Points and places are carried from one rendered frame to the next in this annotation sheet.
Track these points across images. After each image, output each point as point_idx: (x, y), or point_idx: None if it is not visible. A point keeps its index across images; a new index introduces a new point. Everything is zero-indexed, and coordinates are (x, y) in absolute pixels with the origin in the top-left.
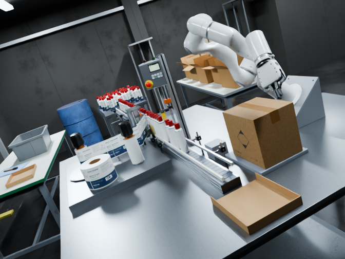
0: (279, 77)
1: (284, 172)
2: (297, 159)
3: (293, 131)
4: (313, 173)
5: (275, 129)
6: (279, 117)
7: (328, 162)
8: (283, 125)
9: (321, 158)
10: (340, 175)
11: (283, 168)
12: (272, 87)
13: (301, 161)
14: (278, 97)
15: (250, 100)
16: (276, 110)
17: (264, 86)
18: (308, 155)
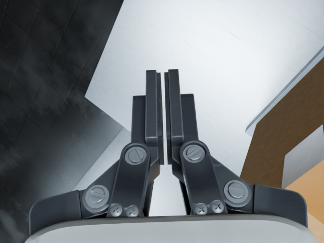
0: (39, 233)
1: (302, 12)
2: (271, 91)
3: (257, 149)
4: (216, 11)
5: (311, 117)
6: (287, 161)
7: (190, 69)
8: (281, 146)
9: (209, 90)
10: (156, 8)
11: (309, 41)
12: (184, 176)
13: (259, 79)
14: (164, 74)
15: None
16: (287, 182)
17: (283, 237)
18: (244, 110)
